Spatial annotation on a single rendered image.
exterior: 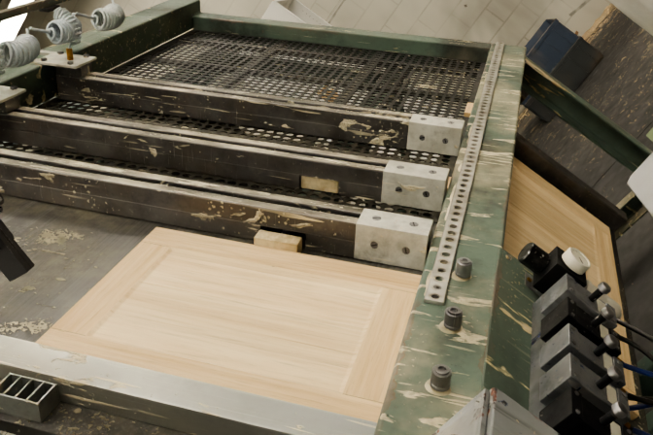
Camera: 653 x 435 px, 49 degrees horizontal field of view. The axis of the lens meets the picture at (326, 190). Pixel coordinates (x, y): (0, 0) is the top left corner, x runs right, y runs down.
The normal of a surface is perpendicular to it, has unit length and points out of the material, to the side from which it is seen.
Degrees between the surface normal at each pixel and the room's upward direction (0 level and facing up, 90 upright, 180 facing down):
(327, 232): 90
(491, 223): 59
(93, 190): 90
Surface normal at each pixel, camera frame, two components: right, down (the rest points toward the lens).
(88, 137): -0.27, 0.41
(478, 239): 0.04, -0.90
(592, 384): 0.53, -0.69
